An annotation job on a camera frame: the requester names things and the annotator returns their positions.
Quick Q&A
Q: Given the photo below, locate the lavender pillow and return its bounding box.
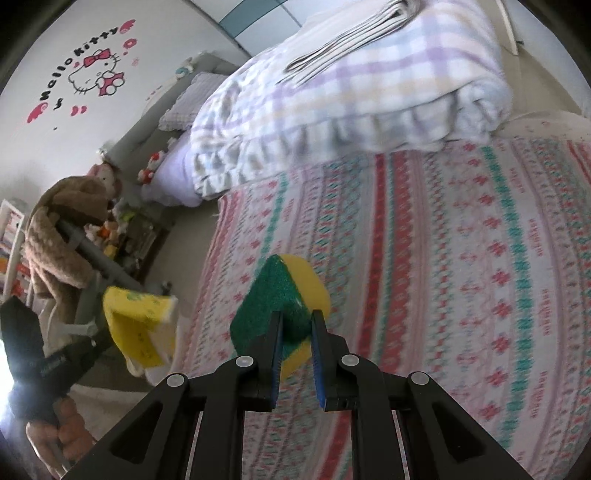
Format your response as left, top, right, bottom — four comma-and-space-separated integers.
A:
141, 134, 205, 208

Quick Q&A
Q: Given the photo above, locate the pastel plaid blanket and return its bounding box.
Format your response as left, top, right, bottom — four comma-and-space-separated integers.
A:
189, 0, 514, 201

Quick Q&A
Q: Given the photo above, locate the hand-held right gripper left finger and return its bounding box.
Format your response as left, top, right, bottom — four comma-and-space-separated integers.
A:
60, 312, 284, 480

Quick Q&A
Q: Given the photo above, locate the white door frame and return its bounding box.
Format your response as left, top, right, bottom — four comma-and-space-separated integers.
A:
503, 0, 526, 55

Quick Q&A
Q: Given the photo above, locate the brown plush toy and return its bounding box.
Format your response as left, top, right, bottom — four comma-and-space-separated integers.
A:
23, 175, 114, 301

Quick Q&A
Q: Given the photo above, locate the green yellow sponge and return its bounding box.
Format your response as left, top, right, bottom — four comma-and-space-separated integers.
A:
229, 254, 332, 377

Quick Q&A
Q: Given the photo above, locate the red white plush toy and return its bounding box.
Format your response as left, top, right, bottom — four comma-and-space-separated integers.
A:
137, 150, 170, 186

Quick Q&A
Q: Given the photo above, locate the patterned red green bedsheet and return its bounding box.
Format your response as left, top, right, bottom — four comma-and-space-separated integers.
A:
178, 111, 591, 480

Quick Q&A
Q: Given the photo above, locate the white slatted rack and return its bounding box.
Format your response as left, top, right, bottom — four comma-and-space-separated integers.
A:
0, 198, 34, 306

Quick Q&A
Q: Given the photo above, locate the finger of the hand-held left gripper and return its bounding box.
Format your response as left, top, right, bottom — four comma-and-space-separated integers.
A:
69, 335, 114, 376

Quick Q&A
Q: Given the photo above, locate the pink plush toy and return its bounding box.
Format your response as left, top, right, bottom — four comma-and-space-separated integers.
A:
90, 161, 123, 200

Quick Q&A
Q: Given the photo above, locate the folded striped sheet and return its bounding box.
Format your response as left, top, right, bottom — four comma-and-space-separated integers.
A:
284, 0, 419, 86

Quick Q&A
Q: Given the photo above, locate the ruffled plaid pillow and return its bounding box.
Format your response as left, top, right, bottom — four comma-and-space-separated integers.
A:
158, 71, 232, 136

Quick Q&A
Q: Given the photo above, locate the grey metal frame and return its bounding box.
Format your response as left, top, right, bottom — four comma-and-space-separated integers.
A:
54, 217, 151, 335

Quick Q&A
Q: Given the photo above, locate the person's left hand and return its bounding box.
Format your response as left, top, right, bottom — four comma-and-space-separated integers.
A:
25, 397, 100, 478

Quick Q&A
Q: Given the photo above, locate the yellow paper box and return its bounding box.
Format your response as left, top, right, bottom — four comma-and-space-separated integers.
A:
102, 285, 179, 370

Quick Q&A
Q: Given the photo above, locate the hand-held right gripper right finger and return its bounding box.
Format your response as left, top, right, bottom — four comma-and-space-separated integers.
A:
311, 310, 529, 480

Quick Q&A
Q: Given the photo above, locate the grey headboard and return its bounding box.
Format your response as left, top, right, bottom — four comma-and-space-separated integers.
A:
108, 52, 243, 195

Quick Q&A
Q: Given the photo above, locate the pile of small toys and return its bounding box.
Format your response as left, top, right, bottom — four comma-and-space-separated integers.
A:
85, 198, 141, 261

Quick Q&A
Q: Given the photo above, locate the cartoon cat wall sticker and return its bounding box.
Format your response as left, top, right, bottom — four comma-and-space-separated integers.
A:
25, 18, 139, 131

